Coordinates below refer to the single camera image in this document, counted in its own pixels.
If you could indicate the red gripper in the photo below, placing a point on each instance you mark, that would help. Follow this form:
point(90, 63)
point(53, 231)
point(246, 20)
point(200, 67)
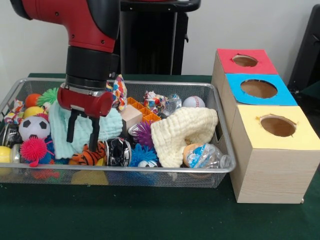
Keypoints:
point(82, 102)

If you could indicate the white baseball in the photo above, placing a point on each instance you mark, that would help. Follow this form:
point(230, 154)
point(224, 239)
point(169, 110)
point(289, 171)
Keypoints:
point(194, 102)

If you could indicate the crushed clear plastic bottle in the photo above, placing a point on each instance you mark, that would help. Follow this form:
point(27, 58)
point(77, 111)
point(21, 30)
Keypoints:
point(207, 156)

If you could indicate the mint green waffle cloth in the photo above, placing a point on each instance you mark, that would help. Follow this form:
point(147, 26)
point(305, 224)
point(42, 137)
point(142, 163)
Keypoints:
point(110, 125)

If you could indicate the small soccer ball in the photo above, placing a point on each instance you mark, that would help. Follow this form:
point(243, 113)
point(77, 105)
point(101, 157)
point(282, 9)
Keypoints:
point(34, 127)

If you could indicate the black chair back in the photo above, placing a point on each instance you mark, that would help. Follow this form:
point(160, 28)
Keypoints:
point(310, 50)

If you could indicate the wooden box with three holes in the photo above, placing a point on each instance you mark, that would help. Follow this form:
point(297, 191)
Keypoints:
point(275, 175)

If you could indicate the white cloth with colourful dots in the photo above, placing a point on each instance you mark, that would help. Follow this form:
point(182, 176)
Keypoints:
point(119, 93)

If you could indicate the cream waffle cloth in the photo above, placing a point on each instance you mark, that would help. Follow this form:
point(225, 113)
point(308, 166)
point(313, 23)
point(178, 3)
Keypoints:
point(180, 125)

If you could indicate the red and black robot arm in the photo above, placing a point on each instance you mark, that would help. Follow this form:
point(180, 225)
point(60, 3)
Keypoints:
point(82, 30)

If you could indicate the yellow smooth ball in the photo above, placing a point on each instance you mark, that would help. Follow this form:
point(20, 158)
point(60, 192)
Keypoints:
point(32, 111)

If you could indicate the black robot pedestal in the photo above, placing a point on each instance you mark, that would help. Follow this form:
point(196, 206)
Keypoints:
point(155, 37)

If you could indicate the orange tiger striped toy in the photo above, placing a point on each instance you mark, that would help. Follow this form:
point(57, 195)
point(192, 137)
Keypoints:
point(87, 157)

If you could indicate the purple spiky monster toy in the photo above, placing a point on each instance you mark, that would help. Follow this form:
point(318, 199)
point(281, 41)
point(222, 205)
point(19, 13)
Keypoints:
point(143, 132)

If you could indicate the orange smooth ball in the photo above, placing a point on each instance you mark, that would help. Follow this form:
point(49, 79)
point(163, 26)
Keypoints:
point(32, 100)

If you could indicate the blue spiky rubber ball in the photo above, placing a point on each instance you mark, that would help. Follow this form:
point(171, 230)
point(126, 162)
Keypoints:
point(143, 155)

